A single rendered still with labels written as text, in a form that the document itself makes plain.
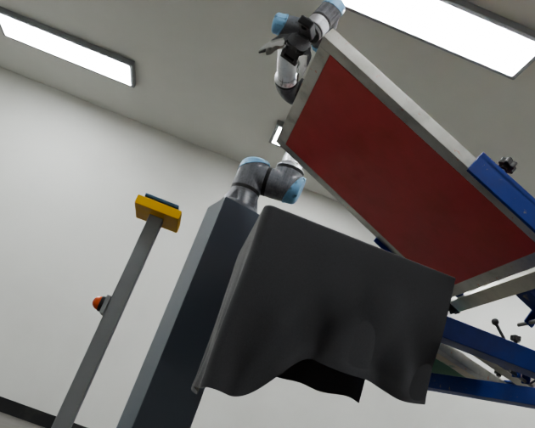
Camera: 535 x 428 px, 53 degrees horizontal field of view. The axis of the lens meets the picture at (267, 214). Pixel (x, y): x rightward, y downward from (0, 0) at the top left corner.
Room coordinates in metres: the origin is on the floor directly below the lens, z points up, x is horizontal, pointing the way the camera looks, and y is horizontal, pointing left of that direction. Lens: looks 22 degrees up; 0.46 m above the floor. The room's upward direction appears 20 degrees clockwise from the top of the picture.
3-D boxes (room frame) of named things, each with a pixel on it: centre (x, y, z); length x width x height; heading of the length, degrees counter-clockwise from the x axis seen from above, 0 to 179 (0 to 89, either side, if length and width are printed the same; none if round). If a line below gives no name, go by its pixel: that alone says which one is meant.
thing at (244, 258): (1.36, 0.01, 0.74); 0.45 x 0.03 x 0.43; 4
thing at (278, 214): (1.17, -0.24, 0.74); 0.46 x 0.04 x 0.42; 94
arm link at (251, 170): (1.91, 0.10, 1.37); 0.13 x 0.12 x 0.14; 83
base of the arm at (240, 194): (1.91, 0.11, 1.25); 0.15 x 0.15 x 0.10
